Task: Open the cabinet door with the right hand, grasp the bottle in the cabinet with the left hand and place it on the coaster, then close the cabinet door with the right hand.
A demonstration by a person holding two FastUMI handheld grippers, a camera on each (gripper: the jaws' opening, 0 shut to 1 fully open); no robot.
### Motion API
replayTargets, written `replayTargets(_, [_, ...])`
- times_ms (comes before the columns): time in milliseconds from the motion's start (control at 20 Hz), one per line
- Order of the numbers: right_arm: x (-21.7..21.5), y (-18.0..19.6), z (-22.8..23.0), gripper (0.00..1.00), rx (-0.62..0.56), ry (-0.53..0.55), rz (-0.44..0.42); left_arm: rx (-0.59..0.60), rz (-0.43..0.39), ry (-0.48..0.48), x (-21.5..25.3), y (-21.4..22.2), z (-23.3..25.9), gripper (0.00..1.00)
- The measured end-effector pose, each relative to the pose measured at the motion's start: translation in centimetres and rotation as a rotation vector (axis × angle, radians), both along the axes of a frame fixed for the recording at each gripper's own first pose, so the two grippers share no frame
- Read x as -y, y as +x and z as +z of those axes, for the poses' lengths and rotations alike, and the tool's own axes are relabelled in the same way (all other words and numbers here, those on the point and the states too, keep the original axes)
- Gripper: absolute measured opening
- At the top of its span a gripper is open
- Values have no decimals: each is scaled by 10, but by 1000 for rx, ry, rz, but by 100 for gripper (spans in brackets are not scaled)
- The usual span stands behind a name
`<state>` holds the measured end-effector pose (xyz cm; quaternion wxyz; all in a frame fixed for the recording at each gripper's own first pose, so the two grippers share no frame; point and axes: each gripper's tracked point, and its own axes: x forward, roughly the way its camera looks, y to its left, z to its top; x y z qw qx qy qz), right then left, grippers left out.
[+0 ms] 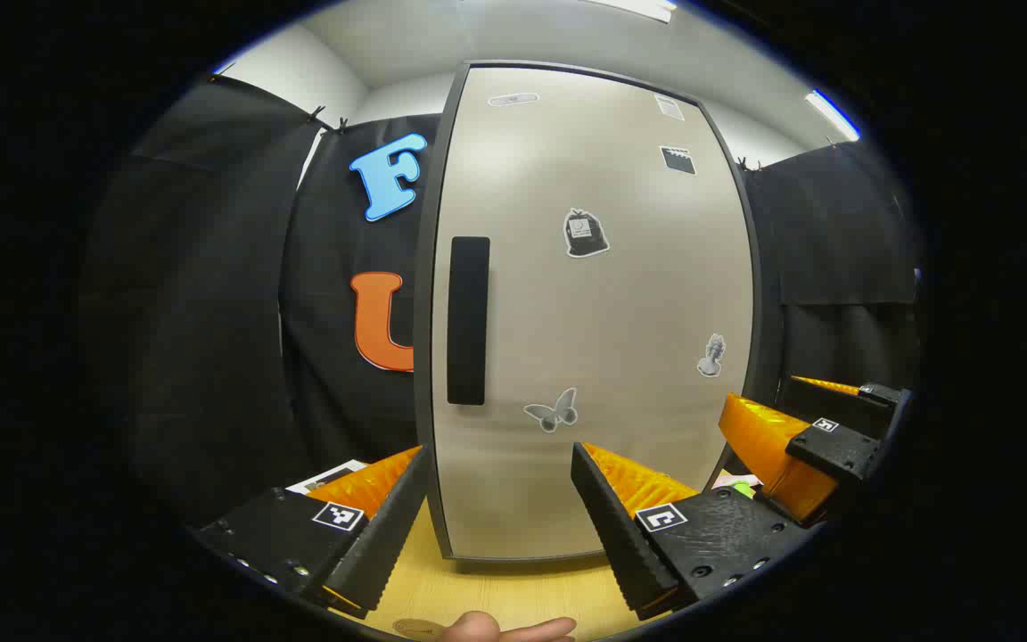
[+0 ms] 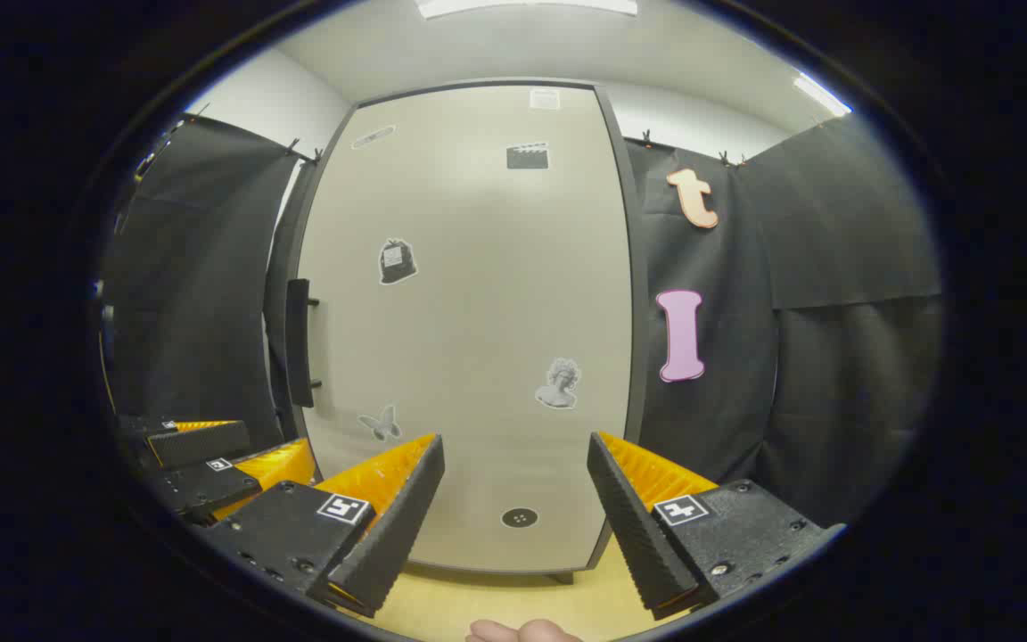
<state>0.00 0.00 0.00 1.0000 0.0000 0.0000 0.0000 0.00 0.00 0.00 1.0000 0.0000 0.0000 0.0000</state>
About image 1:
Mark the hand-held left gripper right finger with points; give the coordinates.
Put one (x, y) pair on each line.
(620, 544)

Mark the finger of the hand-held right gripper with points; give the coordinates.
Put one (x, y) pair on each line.
(883, 397)
(834, 450)

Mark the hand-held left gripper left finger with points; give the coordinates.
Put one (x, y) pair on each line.
(384, 539)

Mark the round brown coaster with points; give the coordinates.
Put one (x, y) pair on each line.
(414, 628)

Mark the beige cabinet door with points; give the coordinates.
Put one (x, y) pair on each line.
(612, 357)

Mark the pink green plush toy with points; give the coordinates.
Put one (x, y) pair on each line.
(736, 486)

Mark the ceiling light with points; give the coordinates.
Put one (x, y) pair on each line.
(833, 116)
(634, 9)

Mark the black backdrop cloth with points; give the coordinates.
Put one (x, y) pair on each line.
(210, 312)

